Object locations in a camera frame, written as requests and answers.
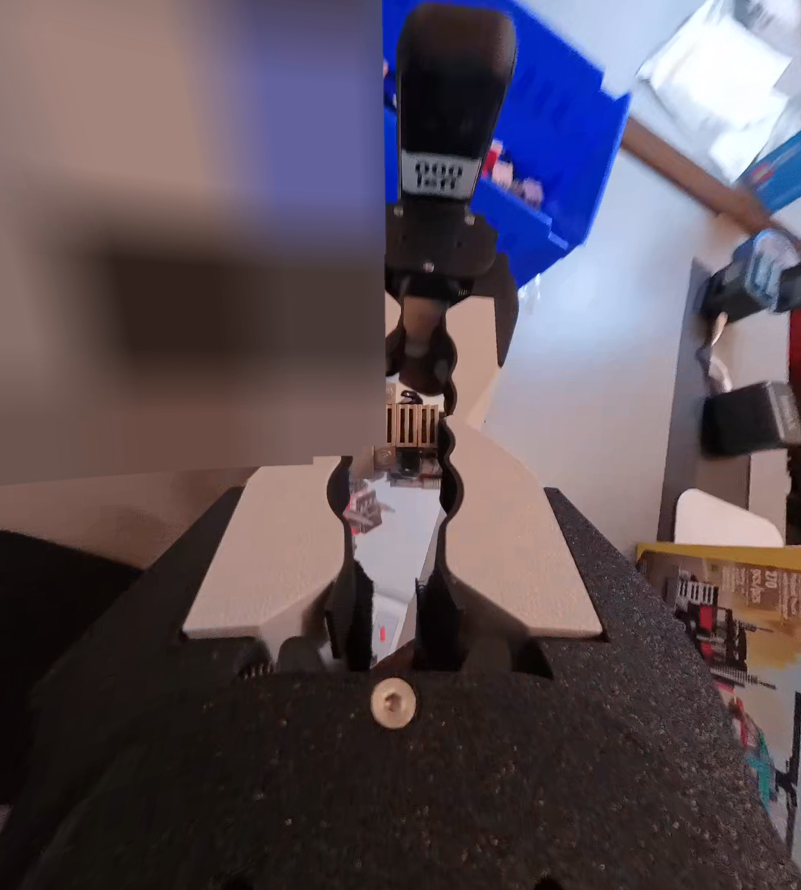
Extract battery charger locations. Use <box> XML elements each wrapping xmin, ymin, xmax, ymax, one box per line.
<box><xmin>708</xmin><ymin>228</ymin><xmax>801</xmax><ymax>322</ymax></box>

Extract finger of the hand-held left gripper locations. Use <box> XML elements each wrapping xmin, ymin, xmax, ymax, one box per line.
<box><xmin>434</xmin><ymin>254</ymin><xmax>520</xmax><ymax>428</ymax></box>

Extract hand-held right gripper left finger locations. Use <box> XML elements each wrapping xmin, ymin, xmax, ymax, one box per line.
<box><xmin>184</xmin><ymin>455</ymin><xmax>375</xmax><ymax>672</ymax></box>

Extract clear plastic bags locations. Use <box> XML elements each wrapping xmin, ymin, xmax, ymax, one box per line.
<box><xmin>636</xmin><ymin>0</ymin><xmax>801</xmax><ymax>185</ymax></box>

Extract white cable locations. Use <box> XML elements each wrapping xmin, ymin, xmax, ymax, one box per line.
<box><xmin>696</xmin><ymin>311</ymin><xmax>734</xmax><ymax>394</ymax></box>

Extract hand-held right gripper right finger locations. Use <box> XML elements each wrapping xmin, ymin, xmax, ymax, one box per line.
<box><xmin>413</xmin><ymin>416</ymin><xmax>608</xmax><ymax>672</ymax></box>

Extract blue plastic bin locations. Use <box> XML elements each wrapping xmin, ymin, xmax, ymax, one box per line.
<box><xmin>383</xmin><ymin>0</ymin><xmax>632</xmax><ymax>287</ymax></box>

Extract black cube device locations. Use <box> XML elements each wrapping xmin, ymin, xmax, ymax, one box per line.
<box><xmin>701</xmin><ymin>380</ymin><xmax>801</xmax><ymax>458</ymax></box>

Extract black red lego truck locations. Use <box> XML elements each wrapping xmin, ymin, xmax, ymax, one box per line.
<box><xmin>385</xmin><ymin>389</ymin><xmax>445</xmax><ymax>488</ymax></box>

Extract large lego set box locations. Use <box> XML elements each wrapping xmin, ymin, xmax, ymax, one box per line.
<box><xmin>636</xmin><ymin>542</ymin><xmax>801</xmax><ymax>866</ymax></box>

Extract black wrist rest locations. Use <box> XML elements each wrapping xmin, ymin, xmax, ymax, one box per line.
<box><xmin>0</xmin><ymin>527</ymin><xmax>146</xmax><ymax>804</ymax></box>

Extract white round pad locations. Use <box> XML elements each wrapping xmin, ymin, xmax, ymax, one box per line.
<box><xmin>674</xmin><ymin>488</ymin><xmax>785</xmax><ymax>547</ymax></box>

